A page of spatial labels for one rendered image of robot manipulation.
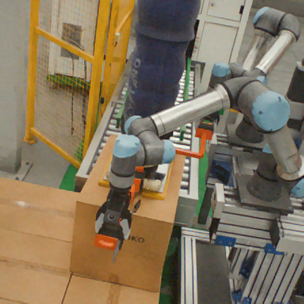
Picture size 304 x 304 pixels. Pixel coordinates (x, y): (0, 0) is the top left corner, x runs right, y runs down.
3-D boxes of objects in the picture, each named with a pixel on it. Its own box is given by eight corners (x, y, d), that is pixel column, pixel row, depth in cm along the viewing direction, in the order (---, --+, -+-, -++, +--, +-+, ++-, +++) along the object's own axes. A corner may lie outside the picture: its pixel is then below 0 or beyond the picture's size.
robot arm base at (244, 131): (260, 131, 245) (266, 115, 240) (265, 145, 231) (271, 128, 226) (233, 126, 244) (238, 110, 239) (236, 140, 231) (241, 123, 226)
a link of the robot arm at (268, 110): (300, 165, 186) (258, 72, 150) (325, 187, 175) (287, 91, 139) (277, 184, 186) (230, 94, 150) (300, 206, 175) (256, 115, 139)
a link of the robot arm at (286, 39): (309, 33, 228) (259, 100, 211) (290, 26, 233) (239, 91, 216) (311, 15, 219) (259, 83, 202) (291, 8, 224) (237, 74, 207)
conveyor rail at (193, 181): (191, 81, 468) (195, 63, 459) (196, 81, 468) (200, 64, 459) (182, 222, 269) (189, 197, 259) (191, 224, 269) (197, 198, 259)
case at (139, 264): (102, 195, 255) (110, 133, 235) (172, 212, 253) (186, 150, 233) (68, 271, 203) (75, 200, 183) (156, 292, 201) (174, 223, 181)
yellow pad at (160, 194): (153, 156, 223) (155, 147, 220) (174, 160, 222) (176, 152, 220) (141, 195, 194) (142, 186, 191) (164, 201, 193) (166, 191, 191)
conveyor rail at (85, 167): (129, 68, 469) (131, 51, 459) (134, 69, 468) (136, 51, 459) (73, 201, 269) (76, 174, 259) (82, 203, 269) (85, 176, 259)
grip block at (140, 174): (120, 176, 186) (122, 163, 183) (144, 181, 185) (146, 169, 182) (115, 187, 179) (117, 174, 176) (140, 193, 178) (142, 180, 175)
